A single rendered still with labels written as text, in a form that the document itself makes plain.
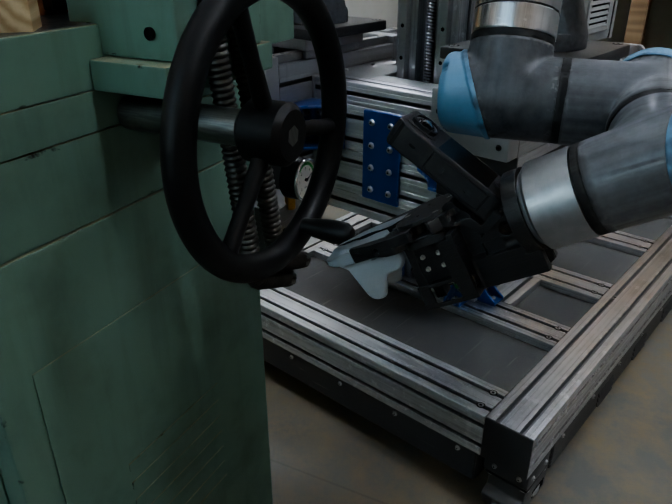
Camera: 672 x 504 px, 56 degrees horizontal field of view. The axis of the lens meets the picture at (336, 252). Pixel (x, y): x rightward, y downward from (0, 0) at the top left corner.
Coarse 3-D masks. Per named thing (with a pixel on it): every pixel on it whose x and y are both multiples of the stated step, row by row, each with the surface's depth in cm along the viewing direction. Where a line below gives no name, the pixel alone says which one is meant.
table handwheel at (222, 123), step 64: (256, 0) 52; (320, 0) 60; (192, 64) 46; (256, 64) 54; (320, 64) 66; (128, 128) 66; (192, 128) 47; (256, 128) 57; (320, 128) 67; (192, 192) 49; (256, 192) 58; (320, 192) 70; (192, 256) 53; (256, 256) 61
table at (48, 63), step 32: (32, 32) 55; (64, 32) 58; (96, 32) 61; (288, 32) 91; (0, 64) 53; (32, 64) 55; (64, 64) 58; (96, 64) 60; (128, 64) 59; (160, 64) 58; (0, 96) 53; (32, 96) 56; (64, 96) 59; (160, 96) 58
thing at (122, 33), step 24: (72, 0) 61; (96, 0) 60; (120, 0) 58; (144, 0) 57; (168, 0) 56; (192, 0) 58; (120, 24) 60; (144, 24) 58; (168, 24) 57; (120, 48) 61; (144, 48) 59; (168, 48) 58
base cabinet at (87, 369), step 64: (64, 256) 63; (128, 256) 71; (0, 320) 58; (64, 320) 65; (128, 320) 73; (192, 320) 84; (256, 320) 100; (0, 384) 59; (64, 384) 66; (128, 384) 75; (192, 384) 87; (256, 384) 104; (0, 448) 63; (64, 448) 68; (128, 448) 78; (192, 448) 90; (256, 448) 108
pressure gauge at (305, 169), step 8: (296, 160) 90; (304, 160) 90; (312, 160) 92; (288, 168) 90; (296, 168) 89; (304, 168) 91; (312, 168) 93; (280, 176) 90; (288, 176) 89; (296, 176) 89; (304, 176) 91; (280, 184) 90; (288, 184) 90; (296, 184) 89; (304, 184) 92; (288, 192) 90; (296, 192) 90; (304, 192) 92; (288, 200) 94; (288, 208) 94
